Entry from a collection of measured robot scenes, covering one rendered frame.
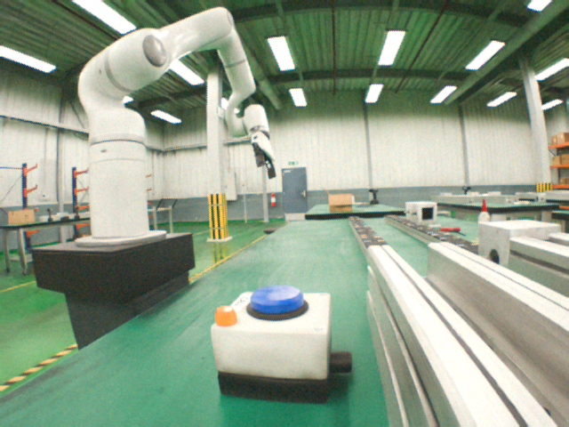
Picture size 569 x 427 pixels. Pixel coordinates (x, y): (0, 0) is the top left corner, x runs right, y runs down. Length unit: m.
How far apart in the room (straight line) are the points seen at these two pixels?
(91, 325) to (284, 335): 0.46
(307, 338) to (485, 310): 0.13
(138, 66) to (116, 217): 0.28
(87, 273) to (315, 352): 0.39
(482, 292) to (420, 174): 11.67
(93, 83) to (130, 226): 0.31
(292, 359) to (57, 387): 0.20
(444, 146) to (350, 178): 4.25
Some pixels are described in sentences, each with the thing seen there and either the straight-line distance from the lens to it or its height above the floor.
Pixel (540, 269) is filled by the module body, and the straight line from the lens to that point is 0.35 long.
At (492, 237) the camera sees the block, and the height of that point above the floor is 0.86.
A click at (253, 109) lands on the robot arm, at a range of 1.18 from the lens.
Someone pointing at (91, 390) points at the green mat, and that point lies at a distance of 0.27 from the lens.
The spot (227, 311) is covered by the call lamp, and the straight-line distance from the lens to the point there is 0.20.
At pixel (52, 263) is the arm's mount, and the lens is 0.57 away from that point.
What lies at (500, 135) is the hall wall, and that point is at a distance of 13.89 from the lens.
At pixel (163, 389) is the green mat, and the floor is 0.78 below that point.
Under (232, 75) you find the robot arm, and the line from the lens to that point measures 1.10.
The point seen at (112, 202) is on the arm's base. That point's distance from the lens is 0.54.
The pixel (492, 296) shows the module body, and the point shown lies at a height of 0.85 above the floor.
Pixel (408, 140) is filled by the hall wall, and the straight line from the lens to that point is 11.91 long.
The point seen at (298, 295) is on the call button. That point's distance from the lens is 0.21.
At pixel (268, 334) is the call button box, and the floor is 0.84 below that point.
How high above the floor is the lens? 0.92
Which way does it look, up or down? 3 degrees down
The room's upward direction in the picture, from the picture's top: 3 degrees counter-clockwise
